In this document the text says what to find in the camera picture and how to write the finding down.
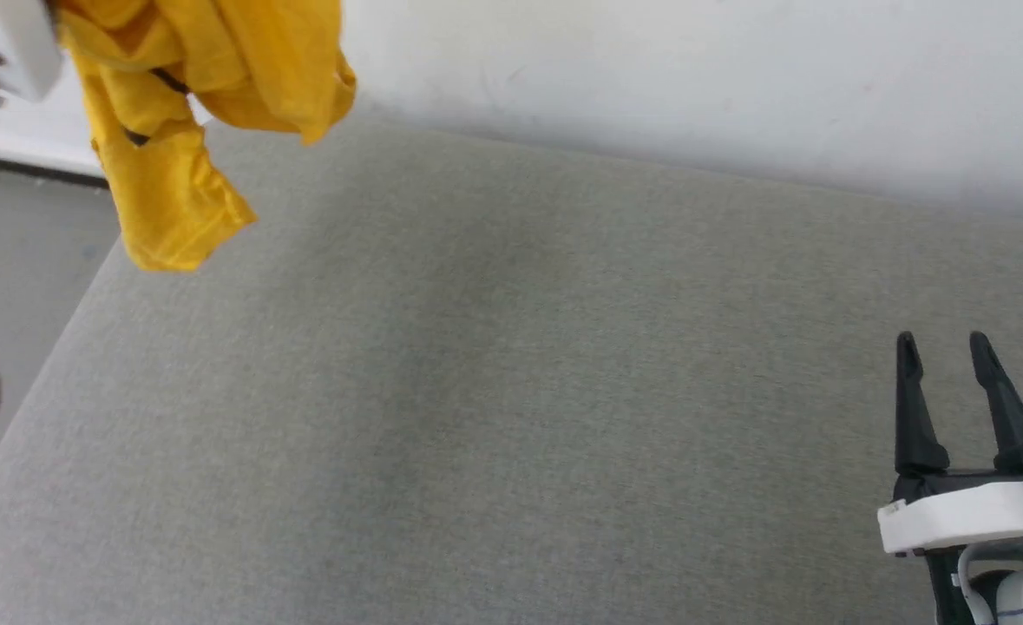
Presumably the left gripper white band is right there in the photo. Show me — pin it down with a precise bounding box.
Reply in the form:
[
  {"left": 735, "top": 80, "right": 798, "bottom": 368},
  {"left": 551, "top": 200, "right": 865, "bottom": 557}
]
[{"left": 0, "top": 0, "right": 66, "bottom": 104}]

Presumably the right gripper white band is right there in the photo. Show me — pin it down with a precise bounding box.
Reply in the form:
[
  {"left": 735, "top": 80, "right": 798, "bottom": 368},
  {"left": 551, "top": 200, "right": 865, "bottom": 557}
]
[{"left": 877, "top": 331, "right": 1023, "bottom": 625}]

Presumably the yellow cartoon face t-shirt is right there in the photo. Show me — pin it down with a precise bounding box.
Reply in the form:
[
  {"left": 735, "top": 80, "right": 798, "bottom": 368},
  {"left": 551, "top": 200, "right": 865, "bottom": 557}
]
[{"left": 47, "top": 0, "right": 358, "bottom": 273}]

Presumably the grey fabric sofa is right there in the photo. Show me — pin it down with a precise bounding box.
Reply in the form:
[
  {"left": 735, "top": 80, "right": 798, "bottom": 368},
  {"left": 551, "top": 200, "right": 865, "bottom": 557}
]
[{"left": 0, "top": 113, "right": 1023, "bottom": 625}]

